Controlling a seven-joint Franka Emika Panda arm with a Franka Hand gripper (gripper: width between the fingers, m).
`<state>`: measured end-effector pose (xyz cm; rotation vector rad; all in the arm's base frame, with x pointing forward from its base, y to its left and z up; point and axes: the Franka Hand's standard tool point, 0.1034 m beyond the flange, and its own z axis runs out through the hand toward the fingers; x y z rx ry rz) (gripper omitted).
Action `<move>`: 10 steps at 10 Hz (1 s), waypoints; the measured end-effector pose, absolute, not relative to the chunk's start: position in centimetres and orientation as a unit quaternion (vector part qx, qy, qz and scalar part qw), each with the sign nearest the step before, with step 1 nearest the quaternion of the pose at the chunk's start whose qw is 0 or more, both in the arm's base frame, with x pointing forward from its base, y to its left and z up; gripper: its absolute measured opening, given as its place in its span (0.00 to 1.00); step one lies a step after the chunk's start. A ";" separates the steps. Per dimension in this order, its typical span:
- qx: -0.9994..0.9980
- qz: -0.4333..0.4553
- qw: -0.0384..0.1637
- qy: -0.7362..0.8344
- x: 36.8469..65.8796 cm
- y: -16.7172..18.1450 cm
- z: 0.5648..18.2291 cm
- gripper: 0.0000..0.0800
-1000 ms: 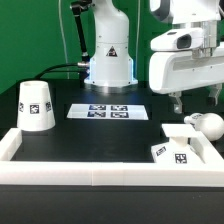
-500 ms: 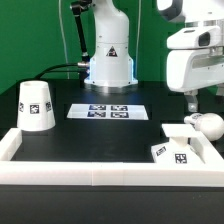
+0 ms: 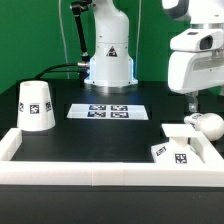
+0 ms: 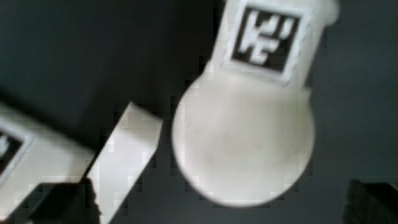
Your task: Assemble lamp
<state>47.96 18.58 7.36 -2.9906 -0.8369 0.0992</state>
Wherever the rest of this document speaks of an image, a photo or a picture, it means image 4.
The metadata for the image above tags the white U-shaped frame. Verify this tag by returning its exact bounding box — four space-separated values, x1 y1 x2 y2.
86 103 163 224

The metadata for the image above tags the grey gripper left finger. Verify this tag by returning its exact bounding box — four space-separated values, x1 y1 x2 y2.
22 178 102 224

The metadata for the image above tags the white lamp base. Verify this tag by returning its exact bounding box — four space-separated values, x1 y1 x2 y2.
0 102 93 223

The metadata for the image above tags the white lamp bulb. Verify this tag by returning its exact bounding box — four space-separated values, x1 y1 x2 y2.
172 0 339 208

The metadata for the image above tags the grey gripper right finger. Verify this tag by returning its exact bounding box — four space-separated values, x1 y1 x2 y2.
342 180 398 224

